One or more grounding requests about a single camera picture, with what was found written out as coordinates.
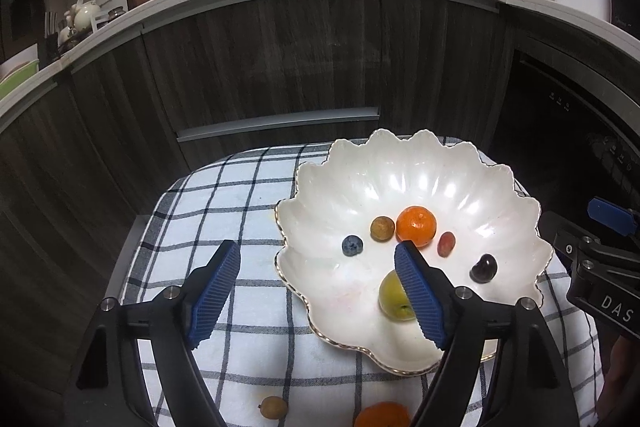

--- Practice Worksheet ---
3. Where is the person's right hand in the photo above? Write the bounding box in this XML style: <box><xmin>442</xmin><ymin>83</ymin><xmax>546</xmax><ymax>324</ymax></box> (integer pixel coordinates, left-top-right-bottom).
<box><xmin>597</xmin><ymin>336</ymin><xmax>639</xmax><ymax>421</ymax></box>

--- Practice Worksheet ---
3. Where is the dark cherry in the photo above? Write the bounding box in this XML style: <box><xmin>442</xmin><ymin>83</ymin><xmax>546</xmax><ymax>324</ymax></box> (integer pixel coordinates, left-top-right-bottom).
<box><xmin>470</xmin><ymin>254</ymin><xmax>498</xmax><ymax>284</ymax></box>

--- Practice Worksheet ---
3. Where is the white scalloped ceramic bowl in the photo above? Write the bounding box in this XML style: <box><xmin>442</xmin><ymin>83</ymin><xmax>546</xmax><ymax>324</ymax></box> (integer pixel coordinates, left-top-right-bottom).
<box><xmin>274</xmin><ymin>129</ymin><xmax>552</xmax><ymax>376</ymax></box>

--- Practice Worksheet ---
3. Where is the orange mandarin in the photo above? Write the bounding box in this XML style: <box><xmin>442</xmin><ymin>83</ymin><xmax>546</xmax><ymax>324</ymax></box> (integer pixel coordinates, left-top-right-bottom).
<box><xmin>395</xmin><ymin>206</ymin><xmax>437</xmax><ymax>248</ymax></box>
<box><xmin>354</xmin><ymin>401</ymin><xmax>411</xmax><ymax>427</ymax></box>

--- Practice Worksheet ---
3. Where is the blue checked white cloth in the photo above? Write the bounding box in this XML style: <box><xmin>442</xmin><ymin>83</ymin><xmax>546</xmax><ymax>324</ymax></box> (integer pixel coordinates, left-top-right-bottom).
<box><xmin>119</xmin><ymin>135</ymin><xmax>606</xmax><ymax>427</ymax></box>

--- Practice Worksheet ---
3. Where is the blueberry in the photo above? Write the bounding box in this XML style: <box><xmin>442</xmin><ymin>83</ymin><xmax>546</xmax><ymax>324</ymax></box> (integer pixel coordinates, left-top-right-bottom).
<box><xmin>342</xmin><ymin>235</ymin><xmax>363</xmax><ymax>257</ymax></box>

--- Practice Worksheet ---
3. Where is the built-in black dishwasher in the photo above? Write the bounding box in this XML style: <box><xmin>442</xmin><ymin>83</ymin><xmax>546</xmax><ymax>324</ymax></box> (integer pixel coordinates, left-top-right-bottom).
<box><xmin>489</xmin><ymin>51</ymin><xmax>639</xmax><ymax>228</ymax></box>

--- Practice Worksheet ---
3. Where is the brown longan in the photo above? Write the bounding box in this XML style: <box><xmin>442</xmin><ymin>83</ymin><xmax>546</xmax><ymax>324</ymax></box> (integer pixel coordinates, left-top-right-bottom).
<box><xmin>258</xmin><ymin>395</ymin><xmax>288</xmax><ymax>421</ymax></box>
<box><xmin>370</xmin><ymin>216</ymin><xmax>396</xmax><ymax>243</ymax></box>

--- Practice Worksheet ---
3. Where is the green apple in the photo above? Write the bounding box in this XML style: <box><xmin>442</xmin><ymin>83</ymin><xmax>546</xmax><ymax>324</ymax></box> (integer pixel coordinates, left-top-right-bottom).
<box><xmin>378</xmin><ymin>270</ymin><xmax>416</xmax><ymax>322</ymax></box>

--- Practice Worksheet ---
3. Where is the white teapot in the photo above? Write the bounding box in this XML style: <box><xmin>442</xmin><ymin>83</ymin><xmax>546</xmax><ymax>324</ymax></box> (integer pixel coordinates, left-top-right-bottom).
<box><xmin>72</xmin><ymin>0</ymin><xmax>101</xmax><ymax>31</ymax></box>

